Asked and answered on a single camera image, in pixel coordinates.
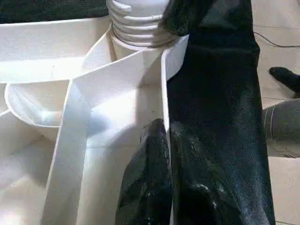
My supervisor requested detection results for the white plastic table leg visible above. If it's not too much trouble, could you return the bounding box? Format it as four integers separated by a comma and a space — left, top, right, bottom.
106, 0, 179, 51

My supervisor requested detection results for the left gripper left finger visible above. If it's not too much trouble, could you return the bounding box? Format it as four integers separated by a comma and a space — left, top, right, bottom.
114, 118, 173, 225

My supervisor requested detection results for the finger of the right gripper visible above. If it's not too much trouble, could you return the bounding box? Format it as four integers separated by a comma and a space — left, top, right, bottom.
158, 0, 204, 38

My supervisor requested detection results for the thin floor cable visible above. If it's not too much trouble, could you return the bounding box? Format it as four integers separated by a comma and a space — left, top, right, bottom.
254, 32, 300, 48

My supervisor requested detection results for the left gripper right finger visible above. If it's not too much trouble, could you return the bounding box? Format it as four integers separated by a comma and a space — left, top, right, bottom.
170, 121, 242, 225

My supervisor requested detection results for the black mat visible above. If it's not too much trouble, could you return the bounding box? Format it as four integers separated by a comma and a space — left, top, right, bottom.
0, 0, 276, 225

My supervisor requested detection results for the white plastic table top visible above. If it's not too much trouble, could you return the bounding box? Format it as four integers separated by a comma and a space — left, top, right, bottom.
0, 17, 190, 225

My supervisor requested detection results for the black robot foot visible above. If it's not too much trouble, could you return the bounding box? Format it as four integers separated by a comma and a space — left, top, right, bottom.
269, 67, 300, 93

